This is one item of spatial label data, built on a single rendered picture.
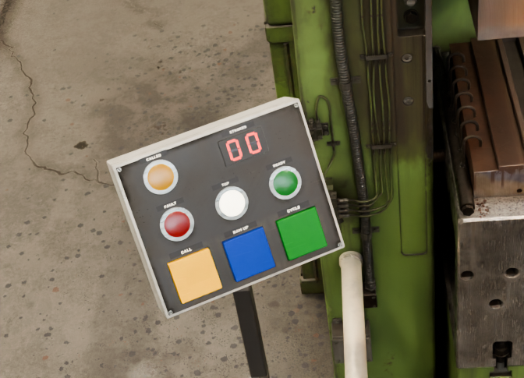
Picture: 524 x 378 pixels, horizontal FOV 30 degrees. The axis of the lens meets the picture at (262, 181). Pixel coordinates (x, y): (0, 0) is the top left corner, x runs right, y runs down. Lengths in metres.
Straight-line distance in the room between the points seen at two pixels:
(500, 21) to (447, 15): 0.56
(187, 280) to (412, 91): 0.57
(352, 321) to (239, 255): 0.44
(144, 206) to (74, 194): 1.85
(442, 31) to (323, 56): 0.47
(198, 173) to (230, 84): 2.17
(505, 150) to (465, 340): 0.45
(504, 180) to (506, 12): 0.37
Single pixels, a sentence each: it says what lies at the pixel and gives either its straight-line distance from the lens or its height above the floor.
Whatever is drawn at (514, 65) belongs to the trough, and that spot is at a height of 0.99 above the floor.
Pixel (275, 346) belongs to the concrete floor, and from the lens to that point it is 2.84.
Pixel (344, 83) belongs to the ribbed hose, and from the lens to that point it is 1.84.
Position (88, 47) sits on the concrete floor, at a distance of 4.21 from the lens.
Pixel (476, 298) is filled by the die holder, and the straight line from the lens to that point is 2.01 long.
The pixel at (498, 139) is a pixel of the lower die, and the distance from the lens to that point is 1.90.
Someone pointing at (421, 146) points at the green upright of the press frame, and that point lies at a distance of 1.98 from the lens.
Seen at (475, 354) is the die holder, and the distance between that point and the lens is 2.15.
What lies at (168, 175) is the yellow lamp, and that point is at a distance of 1.63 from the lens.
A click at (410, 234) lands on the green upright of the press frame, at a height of 0.68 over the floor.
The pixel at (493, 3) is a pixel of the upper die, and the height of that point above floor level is 1.34.
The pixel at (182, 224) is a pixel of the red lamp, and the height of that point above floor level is 1.09.
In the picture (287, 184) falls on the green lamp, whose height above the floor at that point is 1.09.
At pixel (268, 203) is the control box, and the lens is 1.68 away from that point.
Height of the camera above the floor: 2.21
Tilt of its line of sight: 41 degrees down
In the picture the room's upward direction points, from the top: 10 degrees counter-clockwise
